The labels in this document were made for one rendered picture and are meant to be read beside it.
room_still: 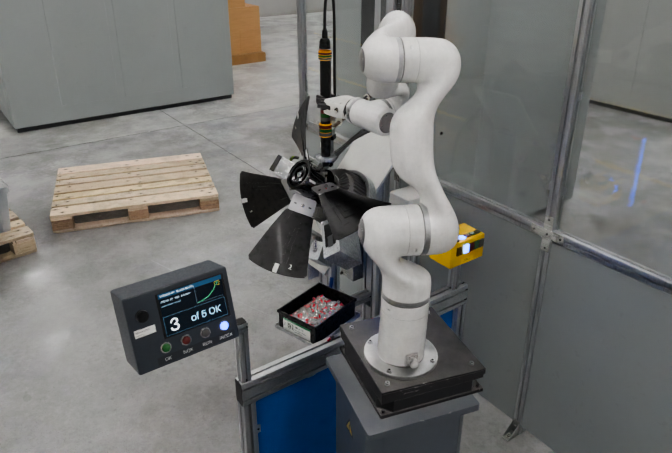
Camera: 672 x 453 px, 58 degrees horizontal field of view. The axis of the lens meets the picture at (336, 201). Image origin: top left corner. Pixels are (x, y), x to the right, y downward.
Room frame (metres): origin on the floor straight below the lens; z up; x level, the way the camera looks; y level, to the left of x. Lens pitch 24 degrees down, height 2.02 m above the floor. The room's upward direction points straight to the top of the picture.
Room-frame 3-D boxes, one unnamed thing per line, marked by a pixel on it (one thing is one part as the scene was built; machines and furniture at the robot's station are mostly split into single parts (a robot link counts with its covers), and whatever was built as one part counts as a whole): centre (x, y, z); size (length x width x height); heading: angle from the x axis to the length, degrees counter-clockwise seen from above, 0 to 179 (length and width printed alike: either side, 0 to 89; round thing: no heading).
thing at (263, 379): (1.60, -0.09, 0.82); 0.90 x 0.04 x 0.08; 125
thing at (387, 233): (1.26, -0.14, 1.32); 0.19 x 0.12 x 0.24; 98
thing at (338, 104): (1.87, -0.03, 1.50); 0.11 x 0.10 x 0.07; 35
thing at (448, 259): (1.83, -0.41, 1.02); 0.16 x 0.10 x 0.11; 125
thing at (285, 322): (1.70, 0.06, 0.85); 0.22 x 0.17 x 0.07; 142
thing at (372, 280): (2.26, -0.16, 0.58); 0.09 x 0.05 x 1.15; 35
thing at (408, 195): (2.44, -0.33, 0.92); 0.17 x 0.16 x 0.11; 125
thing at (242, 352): (1.35, 0.26, 0.96); 0.03 x 0.03 x 0.20; 35
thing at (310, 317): (1.69, 0.06, 0.83); 0.19 x 0.14 x 0.04; 142
